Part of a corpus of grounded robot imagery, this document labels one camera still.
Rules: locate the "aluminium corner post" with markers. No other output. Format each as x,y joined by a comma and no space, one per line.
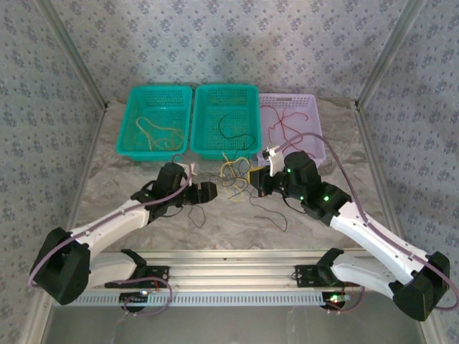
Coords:
76,53
387,53

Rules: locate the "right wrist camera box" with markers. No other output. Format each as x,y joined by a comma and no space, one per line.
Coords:
275,161

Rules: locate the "lavender perforated plastic basket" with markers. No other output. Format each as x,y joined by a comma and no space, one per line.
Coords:
305,125

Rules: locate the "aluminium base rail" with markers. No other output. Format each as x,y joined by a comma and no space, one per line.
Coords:
229,272

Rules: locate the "teal mesh plastic basket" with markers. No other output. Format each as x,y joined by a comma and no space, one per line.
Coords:
161,104
233,104

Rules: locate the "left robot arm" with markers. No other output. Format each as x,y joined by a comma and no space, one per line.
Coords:
107,227

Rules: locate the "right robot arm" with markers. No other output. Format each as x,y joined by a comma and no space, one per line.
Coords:
373,243

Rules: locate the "aluminium side rail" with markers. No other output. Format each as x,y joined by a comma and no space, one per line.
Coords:
94,143
370,143

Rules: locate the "black controller board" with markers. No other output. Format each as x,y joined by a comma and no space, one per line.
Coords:
335,301
134,300

